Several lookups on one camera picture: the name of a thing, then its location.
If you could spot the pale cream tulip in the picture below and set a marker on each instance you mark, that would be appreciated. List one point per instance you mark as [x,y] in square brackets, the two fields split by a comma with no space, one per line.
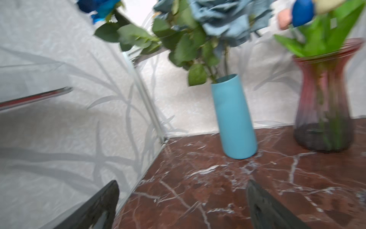
[326,6]

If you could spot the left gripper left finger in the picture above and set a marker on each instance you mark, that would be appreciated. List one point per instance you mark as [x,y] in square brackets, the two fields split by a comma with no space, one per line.
[97,213]

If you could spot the blue green flower bouquet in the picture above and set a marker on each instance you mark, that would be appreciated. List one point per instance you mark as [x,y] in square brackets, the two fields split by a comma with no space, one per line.
[199,34]

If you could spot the blue tulip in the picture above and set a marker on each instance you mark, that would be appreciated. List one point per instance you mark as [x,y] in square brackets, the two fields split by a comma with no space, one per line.
[302,12]

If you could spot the pink tulip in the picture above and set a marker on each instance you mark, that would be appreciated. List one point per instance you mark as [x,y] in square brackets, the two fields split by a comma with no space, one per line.
[284,18]

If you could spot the pink glass vase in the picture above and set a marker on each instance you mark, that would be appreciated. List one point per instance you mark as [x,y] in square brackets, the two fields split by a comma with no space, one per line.
[323,122]

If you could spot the blue rose stem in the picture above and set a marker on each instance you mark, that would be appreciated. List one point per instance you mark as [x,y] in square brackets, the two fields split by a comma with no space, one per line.
[117,28]

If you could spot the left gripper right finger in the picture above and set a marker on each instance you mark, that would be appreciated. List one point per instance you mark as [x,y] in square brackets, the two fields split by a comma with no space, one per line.
[268,213]

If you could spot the white tulip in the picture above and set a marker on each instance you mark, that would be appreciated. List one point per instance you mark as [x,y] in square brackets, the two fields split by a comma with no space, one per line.
[326,33]

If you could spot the teal ceramic vase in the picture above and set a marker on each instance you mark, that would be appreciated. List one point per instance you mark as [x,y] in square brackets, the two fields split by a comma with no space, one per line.
[233,117]

